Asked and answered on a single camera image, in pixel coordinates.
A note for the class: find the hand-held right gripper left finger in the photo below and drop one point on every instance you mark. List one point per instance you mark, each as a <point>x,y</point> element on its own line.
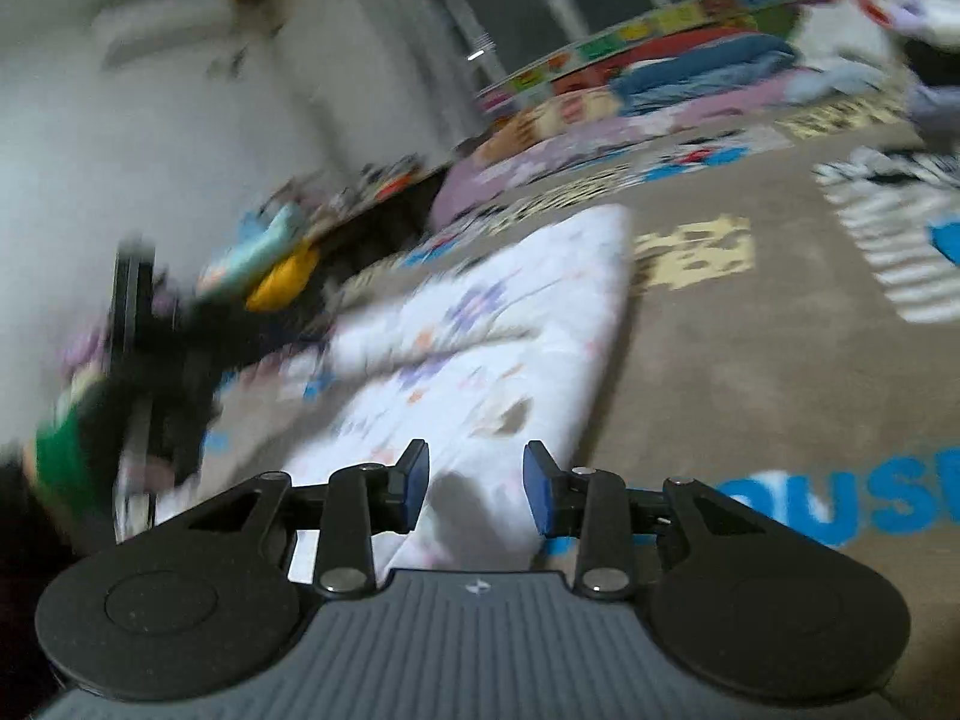
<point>416,484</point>

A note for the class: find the white purple folded garment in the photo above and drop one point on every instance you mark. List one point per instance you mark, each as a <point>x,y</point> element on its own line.
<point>922,7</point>

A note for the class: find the assorted small bottles and boxes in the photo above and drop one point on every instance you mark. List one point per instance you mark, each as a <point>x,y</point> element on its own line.
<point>375,176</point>

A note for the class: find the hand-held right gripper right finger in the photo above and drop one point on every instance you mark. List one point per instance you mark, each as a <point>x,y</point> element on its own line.
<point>540,491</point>

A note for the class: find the white tubular frame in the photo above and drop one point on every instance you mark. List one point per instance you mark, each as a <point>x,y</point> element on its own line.
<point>459,22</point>

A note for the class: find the brown cartoon printed blanket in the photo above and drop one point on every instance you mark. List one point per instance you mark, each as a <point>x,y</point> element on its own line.
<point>750,360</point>

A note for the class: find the colourful picture headboard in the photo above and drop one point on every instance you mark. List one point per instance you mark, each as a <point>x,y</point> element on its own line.
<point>660,19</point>

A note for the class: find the light blue soft cloth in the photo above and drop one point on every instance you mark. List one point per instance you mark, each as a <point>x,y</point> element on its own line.
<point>832,82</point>

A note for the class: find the lavender folded garment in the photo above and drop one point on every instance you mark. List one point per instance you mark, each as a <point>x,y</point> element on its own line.
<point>930,109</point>

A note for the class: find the yellow folded knit sweater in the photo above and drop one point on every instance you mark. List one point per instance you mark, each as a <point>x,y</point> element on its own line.
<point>281,281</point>

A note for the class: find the dark wooden desk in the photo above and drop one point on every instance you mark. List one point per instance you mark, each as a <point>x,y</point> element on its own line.
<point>382,214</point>

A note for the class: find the orange cartoon pillow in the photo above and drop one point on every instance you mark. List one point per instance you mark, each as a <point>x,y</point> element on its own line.
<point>555,120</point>

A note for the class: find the pile of loose clothes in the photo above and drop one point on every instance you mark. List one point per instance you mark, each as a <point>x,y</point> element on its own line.
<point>86,360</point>

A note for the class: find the blue folded quilt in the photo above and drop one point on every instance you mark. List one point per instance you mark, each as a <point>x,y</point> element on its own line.
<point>697,71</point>

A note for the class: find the white floral pajama top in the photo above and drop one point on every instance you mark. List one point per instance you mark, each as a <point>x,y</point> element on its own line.
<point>487,360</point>

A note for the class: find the purple floral bed sheet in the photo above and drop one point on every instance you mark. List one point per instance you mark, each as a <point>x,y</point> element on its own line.
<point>465,187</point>

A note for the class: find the black folded garment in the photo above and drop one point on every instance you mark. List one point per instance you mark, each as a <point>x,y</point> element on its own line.
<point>937,67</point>

